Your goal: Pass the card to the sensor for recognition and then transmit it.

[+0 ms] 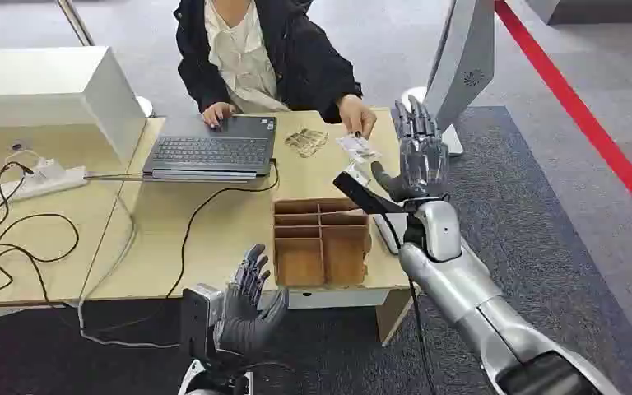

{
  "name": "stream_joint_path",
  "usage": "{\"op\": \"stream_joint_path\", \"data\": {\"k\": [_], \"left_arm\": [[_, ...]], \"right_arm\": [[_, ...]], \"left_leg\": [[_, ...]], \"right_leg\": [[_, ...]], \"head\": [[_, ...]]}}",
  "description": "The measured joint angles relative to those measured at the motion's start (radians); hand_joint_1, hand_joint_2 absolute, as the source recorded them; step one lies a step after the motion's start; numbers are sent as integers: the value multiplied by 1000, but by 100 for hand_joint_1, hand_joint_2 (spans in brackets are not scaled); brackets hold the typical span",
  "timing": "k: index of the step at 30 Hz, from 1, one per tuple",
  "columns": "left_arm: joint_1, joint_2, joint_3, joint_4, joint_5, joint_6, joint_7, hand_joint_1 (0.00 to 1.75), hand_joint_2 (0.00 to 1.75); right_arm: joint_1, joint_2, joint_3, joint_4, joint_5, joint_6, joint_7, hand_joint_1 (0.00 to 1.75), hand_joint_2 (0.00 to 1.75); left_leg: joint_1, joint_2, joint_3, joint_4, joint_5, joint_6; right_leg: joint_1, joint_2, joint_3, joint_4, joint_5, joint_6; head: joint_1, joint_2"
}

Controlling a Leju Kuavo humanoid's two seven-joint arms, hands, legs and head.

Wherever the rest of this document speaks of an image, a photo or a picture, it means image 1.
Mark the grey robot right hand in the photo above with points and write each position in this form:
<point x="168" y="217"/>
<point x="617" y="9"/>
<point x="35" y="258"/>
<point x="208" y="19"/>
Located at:
<point x="424" y="163"/>

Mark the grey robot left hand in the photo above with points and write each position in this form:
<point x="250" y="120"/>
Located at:
<point x="242" y="321"/>

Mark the white printed card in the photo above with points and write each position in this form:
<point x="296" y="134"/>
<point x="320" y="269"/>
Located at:
<point x="357" y="147"/>

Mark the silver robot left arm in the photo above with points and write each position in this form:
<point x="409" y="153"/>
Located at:
<point x="215" y="381"/>

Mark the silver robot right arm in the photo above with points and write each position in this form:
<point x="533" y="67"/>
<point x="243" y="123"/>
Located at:
<point x="458" y="283"/>

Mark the white kiosk base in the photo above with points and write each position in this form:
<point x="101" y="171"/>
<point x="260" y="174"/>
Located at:
<point x="451" y="140"/>

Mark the person's left hand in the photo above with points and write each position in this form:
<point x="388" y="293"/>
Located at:
<point x="357" y="115"/>

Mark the person's hand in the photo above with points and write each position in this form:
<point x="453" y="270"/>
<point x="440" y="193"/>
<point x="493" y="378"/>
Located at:
<point x="357" y="115"/>
<point x="217" y="113"/>

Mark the wooden compartment box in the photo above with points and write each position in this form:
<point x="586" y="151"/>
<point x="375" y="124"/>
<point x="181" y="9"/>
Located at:
<point x="321" y="245"/>

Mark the dark grey carpet mat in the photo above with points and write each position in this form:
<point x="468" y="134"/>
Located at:
<point x="518" y="229"/>

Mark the card with dark print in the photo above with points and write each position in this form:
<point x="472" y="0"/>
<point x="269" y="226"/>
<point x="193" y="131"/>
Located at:
<point x="306" y="143"/>

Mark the red floor tape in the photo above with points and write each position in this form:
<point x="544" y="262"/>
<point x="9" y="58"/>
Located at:
<point x="583" y="117"/>

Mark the person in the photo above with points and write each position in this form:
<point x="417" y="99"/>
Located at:
<point x="294" y="54"/>

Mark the dark grey laptop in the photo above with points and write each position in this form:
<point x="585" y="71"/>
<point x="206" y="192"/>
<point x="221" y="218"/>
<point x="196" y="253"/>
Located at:
<point x="212" y="150"/>

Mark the person's right hand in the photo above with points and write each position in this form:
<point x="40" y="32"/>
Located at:
<point x="217" y="113"/>

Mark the grey platform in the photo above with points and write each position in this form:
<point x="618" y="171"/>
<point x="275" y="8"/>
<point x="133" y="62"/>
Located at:
<point x="599" y="10"/>

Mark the white power strip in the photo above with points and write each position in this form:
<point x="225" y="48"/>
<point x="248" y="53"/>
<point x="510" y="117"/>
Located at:
<point x="40" y="181"/>

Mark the large white box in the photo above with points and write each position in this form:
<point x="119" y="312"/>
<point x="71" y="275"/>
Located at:
<point x="38" y="82"/>

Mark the metal pole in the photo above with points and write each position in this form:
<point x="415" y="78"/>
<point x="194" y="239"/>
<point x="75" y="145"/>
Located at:
<point x="76" y="22"/>

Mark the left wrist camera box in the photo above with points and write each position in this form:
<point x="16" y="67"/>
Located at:
<point x="199" y="319"/>

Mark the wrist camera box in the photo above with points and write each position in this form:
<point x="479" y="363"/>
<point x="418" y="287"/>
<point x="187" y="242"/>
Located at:
<point x="361" y="194"/>
<point x="199" y="319"/>

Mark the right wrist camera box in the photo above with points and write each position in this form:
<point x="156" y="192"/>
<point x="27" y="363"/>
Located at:
<point x="361" y="194"/>

